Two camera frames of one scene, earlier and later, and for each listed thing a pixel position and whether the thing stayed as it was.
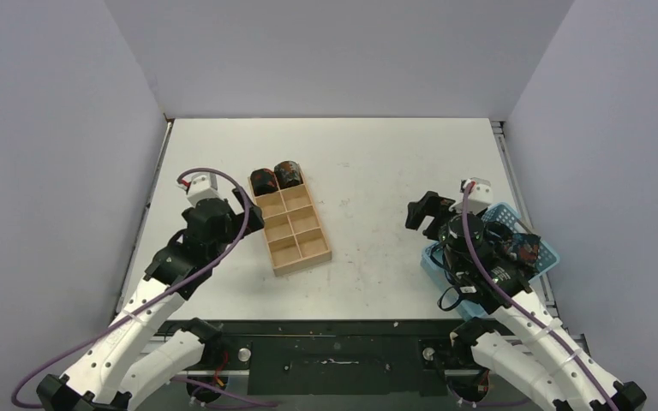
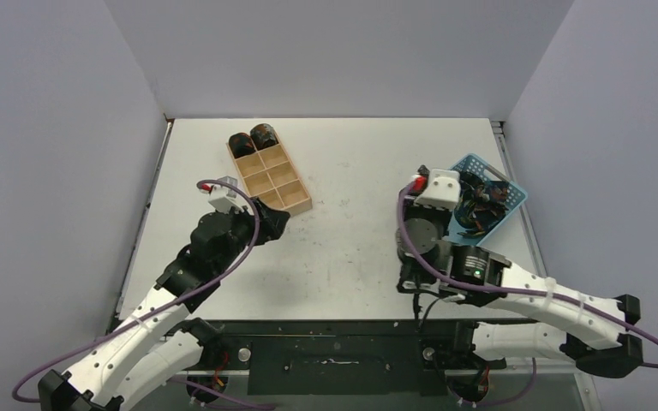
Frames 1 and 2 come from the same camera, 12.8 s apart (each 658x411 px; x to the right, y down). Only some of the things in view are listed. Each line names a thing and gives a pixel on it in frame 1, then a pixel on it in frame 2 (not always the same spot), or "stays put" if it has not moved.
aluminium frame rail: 502,140 stays put
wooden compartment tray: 295,235 -> 269,175
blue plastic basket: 501,214 -> 516,198
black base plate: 333,357 stays put
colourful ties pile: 524,247 -> 481,204
